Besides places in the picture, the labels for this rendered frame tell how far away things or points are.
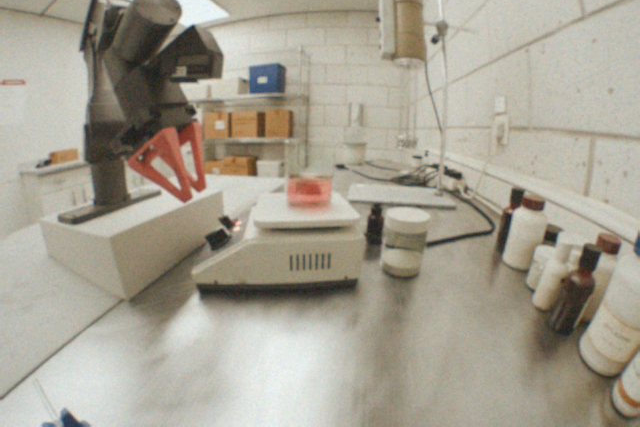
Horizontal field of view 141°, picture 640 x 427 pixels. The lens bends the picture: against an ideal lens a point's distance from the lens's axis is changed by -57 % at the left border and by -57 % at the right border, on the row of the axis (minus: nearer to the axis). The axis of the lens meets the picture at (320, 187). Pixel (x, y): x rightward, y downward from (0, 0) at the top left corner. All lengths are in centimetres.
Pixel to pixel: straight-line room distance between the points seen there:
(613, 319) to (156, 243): 50
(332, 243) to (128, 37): 30
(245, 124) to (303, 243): 243
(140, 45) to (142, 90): 5
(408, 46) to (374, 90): 208
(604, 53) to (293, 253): 59
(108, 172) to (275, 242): 28
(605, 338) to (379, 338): 23
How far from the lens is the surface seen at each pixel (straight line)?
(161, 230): 36
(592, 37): 59
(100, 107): 44
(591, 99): 57
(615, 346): 30
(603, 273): 35
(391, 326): 27
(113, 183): 44
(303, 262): 29
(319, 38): 298
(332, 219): 28
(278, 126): 253
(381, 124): 276
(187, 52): 27
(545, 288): 35
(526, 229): 42
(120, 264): 32
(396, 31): 76
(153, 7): 28
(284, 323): 27
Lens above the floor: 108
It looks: 13 degrees down
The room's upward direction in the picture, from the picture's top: 1 degrees clockwise
